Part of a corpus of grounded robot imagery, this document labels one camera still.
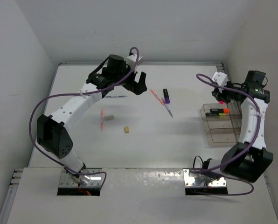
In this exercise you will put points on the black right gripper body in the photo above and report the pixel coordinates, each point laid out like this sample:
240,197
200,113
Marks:
226,95

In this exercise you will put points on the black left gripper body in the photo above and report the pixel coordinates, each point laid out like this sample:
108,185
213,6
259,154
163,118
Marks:
128,84

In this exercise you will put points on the orange black highlighter marker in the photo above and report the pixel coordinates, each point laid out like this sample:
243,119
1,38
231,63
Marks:
219,110

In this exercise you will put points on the yellow black highlighter marker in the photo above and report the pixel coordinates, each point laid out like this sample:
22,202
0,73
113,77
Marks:
209,114

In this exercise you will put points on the purple black highlighter marker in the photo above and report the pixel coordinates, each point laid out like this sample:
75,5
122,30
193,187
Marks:
166,96

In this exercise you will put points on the tan eraser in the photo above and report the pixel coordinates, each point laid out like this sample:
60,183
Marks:
126,129

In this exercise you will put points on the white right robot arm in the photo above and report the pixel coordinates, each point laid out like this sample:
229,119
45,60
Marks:
248,158

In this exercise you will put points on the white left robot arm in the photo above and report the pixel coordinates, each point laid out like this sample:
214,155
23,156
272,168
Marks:
53,130

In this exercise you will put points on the blue ballpoint pen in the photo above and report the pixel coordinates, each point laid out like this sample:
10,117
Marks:
118,96

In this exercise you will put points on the orange double-ended pen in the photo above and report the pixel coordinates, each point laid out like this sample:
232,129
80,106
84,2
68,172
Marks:
157,97

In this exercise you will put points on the clear plastic organizer tray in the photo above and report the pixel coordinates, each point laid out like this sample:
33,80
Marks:
222,131

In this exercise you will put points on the purple double-ended pen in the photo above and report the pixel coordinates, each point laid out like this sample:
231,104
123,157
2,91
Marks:
167,108

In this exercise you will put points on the grey white eraser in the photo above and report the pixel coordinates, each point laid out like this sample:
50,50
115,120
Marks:
108,117

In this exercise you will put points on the pink double-ended pen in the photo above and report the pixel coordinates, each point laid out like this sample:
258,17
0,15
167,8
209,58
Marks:
101,120

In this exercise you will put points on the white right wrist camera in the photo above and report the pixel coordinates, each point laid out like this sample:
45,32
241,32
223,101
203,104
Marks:
220,78

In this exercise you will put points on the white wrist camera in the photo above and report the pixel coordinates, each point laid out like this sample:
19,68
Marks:
220,78
130,60

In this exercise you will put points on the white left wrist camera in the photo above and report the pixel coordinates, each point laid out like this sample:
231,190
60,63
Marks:
130,60

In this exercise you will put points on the aluminium frame rail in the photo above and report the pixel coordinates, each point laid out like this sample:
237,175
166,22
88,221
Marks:
153,63

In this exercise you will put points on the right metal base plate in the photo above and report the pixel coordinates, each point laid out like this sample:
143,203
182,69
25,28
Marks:
192,180

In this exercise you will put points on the metal base plate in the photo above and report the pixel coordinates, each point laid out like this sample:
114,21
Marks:
69,180
192,180

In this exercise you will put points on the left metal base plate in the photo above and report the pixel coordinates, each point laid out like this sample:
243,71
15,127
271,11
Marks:
69,180

